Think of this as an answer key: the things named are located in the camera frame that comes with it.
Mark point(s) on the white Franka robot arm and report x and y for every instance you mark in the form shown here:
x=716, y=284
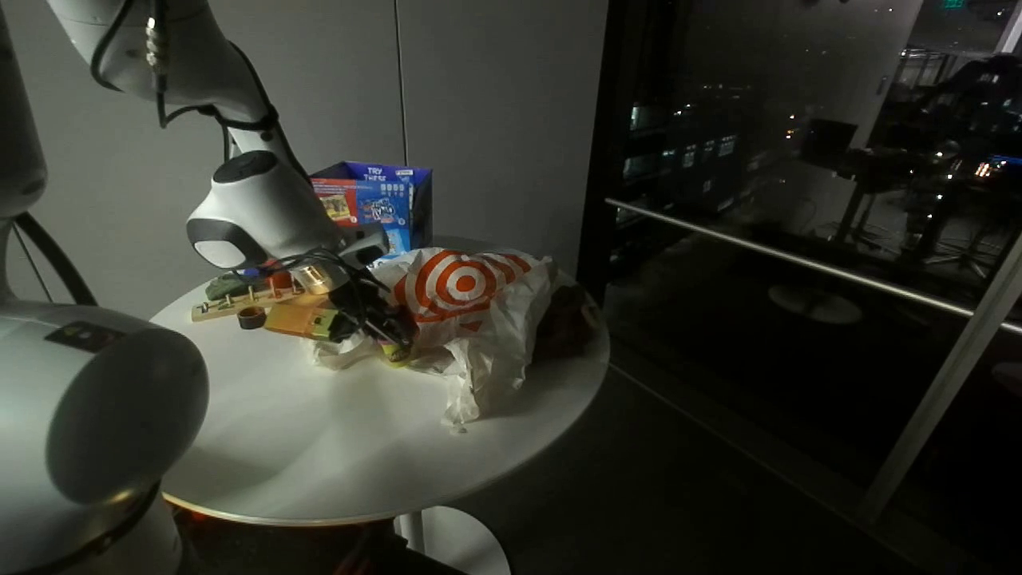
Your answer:
x=257, y=201

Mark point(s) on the blue snack pack cardboard box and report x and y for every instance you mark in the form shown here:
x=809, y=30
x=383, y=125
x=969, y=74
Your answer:
x=379, y=201

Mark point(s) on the orange block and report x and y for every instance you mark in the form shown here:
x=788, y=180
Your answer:
x=301, y=321

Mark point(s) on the white plastic bag red bullseye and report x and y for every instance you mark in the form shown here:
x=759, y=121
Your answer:
x=481, y=308

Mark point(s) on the flat wooden block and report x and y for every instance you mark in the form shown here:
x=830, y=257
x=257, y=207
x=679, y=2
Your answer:
x=234, y=301

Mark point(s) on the metal window frame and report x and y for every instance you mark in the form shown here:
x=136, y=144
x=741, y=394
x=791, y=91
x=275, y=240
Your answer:
x=937, y=308

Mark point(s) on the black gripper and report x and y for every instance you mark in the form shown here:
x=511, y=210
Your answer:
x=373, y=308

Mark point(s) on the small green object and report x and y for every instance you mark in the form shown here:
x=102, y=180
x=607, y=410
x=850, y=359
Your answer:
x=229, y=284

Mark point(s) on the white table pedestal base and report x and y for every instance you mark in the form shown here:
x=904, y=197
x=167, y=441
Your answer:
x=457, y=544

